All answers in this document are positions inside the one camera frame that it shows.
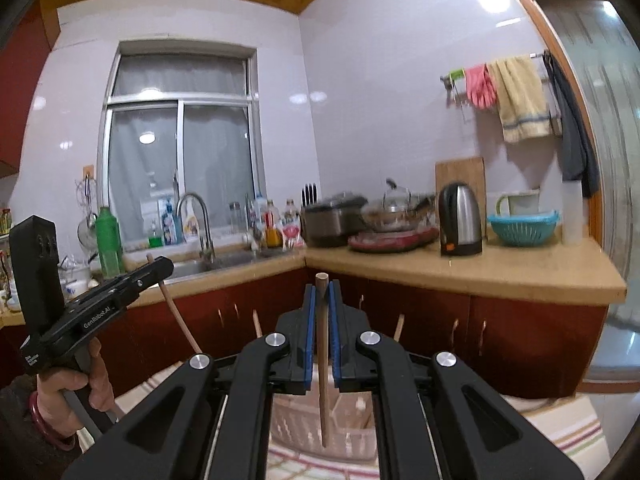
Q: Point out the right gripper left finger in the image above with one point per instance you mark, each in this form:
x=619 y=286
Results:
x=280 y=359

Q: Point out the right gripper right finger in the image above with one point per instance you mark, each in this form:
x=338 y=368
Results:
x=435 y=418

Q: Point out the wooden chopstick horizontal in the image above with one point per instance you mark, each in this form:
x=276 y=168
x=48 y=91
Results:
x=178 y=317

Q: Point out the wooden chopstick diagonal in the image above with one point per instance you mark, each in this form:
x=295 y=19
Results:
x=257 y=326
x=399 y=327

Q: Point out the wooden chopstick long central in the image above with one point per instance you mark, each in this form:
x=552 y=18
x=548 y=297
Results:
x=323 y=351

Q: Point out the person's left forearm sleeve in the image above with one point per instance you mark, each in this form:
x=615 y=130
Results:
x=25 y=451

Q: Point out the red kitchen cabinets with counter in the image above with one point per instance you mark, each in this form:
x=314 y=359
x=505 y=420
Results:
x=527 y=320

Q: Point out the steel kitchen faucet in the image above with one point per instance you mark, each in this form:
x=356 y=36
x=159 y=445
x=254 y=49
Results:
x=204 y=235

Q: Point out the person's left hand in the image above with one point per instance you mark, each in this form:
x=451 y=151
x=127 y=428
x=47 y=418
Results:
x=53 y=408

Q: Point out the blue white ceramic bowl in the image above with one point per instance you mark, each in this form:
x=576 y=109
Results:
x=75 y=288

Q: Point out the striped tablecloth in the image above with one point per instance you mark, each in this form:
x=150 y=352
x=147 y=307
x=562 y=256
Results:
x=581 y=441

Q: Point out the green thermos bottle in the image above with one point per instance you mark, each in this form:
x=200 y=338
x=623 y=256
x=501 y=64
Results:
x=109 y=243

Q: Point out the small green bottle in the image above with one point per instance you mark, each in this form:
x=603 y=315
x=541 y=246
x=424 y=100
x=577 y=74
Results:
x=155 y=236

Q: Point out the stainless steel sink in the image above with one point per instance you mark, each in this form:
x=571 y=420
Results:
x=188 y=261

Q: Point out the blue detergent bottle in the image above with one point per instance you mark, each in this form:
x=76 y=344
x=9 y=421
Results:
x=171 y=231

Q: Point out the white spray cleaner bottle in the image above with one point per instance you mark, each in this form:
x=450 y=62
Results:
x=191 y=231

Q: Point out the red induction cooker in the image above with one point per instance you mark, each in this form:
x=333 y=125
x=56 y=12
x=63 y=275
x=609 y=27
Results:
x=392 y=242

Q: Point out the steel electric kettle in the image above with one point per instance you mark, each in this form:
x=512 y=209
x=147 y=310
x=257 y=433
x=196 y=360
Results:
x=460 y=225

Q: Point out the teal plastic colander basket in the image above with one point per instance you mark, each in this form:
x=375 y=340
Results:
x=524 y=230

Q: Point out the aluminium sliding window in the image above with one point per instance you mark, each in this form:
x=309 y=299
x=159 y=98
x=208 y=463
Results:
x=180 y=116

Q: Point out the cooking oil bottle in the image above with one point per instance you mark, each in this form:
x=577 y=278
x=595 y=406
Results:
x=273 y=234

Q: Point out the steel wok with lid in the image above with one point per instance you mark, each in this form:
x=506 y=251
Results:
x=398 y=210

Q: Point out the grey rice cooker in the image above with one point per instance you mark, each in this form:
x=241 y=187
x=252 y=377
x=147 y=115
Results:
x=331 y=221

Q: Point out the translucent white plastic container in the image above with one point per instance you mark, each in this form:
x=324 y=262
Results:
x=572 y=212

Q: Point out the wooden cutting board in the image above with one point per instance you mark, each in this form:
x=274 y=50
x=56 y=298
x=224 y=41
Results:
x=469 y=170

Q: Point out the knife block with knives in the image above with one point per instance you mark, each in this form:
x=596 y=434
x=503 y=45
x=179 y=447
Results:
x=309 y=195

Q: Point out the dark hanging cloth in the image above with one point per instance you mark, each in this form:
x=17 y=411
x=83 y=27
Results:
x=578 y=161

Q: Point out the yellow hanging towel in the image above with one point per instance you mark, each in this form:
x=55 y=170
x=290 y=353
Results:
x=521 y=103

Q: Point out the pink rubber glove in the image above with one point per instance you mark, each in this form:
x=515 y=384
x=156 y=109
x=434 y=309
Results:
x=480 y=88

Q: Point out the glass sliding door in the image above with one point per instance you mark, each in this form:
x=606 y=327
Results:
x=589 y=44

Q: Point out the hanging wire strainer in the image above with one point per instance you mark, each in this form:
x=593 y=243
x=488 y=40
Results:
x=86 y=229

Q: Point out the white green-handled mug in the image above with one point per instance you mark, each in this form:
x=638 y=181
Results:
x=519 y=203

